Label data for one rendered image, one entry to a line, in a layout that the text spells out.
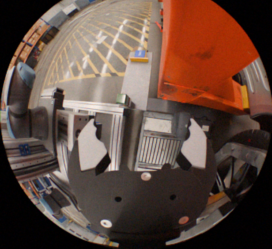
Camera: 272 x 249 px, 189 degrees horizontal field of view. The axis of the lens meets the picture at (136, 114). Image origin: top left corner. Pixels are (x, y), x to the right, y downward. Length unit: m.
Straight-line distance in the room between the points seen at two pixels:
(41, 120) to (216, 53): 0.50
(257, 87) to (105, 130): 1.18
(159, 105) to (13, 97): 0.97
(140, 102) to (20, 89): 0.59
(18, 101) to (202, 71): 0.47
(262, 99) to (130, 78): 0.81
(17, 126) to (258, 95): 0.95
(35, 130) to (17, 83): 0.19
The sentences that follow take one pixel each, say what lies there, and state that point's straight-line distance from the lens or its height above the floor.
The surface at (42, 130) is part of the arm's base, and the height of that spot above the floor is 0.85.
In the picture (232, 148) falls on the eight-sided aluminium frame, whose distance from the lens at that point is 0.38.
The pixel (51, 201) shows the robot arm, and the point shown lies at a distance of 0.67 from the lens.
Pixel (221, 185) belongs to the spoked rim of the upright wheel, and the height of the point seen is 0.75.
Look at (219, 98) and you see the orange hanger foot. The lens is 0.44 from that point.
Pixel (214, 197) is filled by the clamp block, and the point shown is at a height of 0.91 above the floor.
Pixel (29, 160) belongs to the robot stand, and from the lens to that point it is 0.57.
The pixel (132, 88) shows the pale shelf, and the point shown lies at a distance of 0.59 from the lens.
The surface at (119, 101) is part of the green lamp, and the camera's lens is 0.36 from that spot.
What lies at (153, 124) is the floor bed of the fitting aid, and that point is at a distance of 0.92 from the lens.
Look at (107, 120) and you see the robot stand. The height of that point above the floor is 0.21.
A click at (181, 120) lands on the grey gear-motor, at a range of 0.62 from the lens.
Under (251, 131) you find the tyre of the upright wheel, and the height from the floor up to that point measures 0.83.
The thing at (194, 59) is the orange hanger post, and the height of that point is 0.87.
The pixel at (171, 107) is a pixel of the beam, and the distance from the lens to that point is 0.89.
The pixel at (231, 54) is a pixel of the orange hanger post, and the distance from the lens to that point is 0.17.
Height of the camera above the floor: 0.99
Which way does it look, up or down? 80 degrees down
